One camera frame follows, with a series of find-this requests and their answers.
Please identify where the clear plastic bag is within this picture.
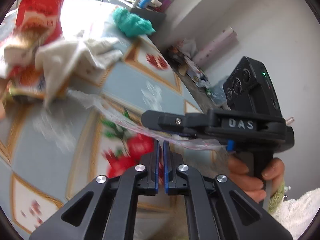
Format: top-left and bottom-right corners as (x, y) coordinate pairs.
(67, 89), (228, 152)

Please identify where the green plastic bag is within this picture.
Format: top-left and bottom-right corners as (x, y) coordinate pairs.
(112, 7), (156, 37)

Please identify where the white cloth rag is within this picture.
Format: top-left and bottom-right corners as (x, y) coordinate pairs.
(3, 37), (123, 106)

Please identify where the red and white snack bag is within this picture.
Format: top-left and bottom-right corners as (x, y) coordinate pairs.
(1, 0), (64, 99)

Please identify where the floor trash pile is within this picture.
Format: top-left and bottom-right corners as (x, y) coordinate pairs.
(166, 39), (226, 107)

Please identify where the right hand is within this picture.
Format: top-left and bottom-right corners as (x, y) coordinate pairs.
(228, 157), (285, 203)

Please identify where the pink rolled mat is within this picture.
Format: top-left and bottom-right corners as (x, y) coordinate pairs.
(192, 27), (238, 66)

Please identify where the fruit pattern tablecloth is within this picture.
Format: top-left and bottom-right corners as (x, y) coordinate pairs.
(1, 0), (213, 239)

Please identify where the grey cabinet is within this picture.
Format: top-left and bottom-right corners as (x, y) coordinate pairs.
(103, 0), (167, 30)

